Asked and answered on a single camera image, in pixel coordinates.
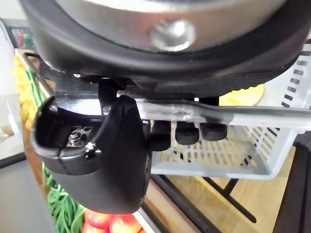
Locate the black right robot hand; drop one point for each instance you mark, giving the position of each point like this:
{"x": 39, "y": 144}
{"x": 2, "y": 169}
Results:
{"x": 114, "y": 155}

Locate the white plastic slotted basket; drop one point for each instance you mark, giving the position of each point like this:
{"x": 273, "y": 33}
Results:
{"x": 218, "y": 167}

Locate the yellow round vegetable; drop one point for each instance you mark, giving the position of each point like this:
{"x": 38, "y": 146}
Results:
{"x": 245, "y": 97}

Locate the red tomato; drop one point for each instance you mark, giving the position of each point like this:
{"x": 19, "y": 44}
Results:
{"x": 90, "y": 229}
{"x": 97, "y": 218}
{"x": 124, "y": 224}

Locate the green bean bunch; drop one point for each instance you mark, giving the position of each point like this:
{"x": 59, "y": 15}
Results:
{"x": 34, "y": 87}
{"x": 62, "y": 208}

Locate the white price tag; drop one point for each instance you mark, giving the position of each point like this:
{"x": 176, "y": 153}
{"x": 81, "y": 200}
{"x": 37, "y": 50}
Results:
{"x": 14, "y": 119}

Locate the yellow corn pile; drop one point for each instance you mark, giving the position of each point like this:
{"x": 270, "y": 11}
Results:
{"x": 23, "y": 97}

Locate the silver right wrist cuff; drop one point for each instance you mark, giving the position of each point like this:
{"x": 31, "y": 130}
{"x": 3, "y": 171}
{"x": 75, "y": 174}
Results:
{"x": 116, "y": 21}

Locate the scale keypad with coloured keys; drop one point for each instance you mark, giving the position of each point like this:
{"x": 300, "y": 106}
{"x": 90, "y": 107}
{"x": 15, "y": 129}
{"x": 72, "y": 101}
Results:
{"x": 20, "y": 35}

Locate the black shelf post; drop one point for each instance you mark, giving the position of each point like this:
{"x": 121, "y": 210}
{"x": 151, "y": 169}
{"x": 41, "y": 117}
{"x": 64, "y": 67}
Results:
{"x": 297, "y": 191}

